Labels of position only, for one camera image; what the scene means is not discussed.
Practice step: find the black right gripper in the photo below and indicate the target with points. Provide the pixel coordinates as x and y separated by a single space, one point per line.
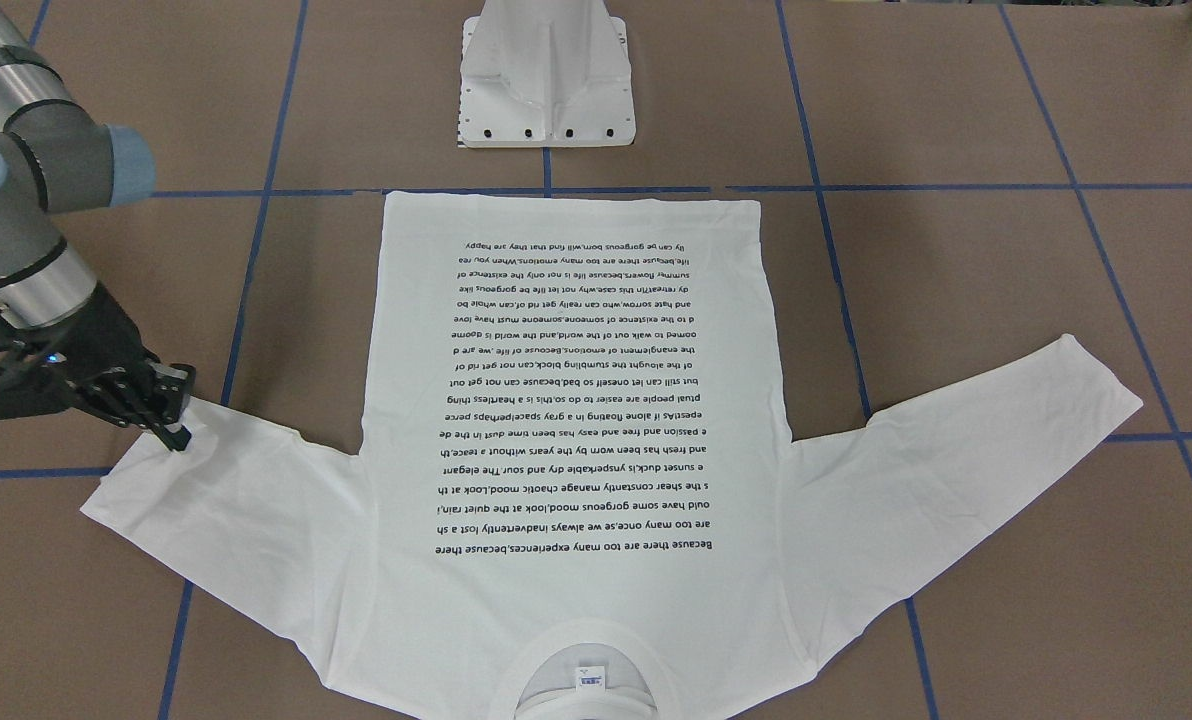
106 335

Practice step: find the white long-sleeve printed shirt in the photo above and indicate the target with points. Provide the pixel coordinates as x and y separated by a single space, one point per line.
577 495

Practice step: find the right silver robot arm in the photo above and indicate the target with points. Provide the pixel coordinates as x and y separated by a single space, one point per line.
54 158

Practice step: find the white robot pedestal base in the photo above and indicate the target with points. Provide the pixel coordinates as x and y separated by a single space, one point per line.
545 74

